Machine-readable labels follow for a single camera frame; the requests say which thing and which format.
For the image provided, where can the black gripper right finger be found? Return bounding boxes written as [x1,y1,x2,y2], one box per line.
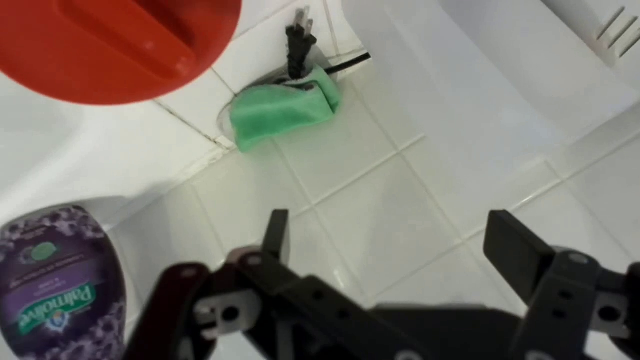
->
[482,208,640,360]

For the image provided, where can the green sponge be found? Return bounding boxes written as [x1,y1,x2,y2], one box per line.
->
[228,65,343,155]

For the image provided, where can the black power plug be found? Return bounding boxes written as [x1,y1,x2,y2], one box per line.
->
[284,4,374,85]

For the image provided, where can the purple dish soap bottle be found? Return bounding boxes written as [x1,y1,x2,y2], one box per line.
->
[0,203,129,360]

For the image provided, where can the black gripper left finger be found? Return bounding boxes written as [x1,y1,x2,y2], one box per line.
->
[121,208,402,360]

